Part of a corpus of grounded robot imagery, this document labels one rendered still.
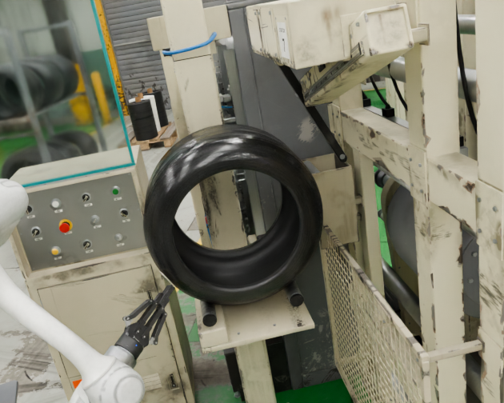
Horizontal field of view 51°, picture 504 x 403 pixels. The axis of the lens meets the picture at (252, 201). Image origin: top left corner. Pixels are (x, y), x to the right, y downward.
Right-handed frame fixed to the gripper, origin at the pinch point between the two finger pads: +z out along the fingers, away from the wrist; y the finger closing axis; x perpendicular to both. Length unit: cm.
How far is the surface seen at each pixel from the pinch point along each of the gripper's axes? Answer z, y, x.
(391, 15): 43, -29, 85
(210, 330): 1.4, 19.1, 1.0
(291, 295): 21.2, 28.0, 18.1
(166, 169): 23.5, -27.3, 12.6
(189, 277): 7.6, 1.0, 4.9
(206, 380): 21, 88, -100
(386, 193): 95, 52, 10
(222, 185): 47.5, -3.6, -6.6
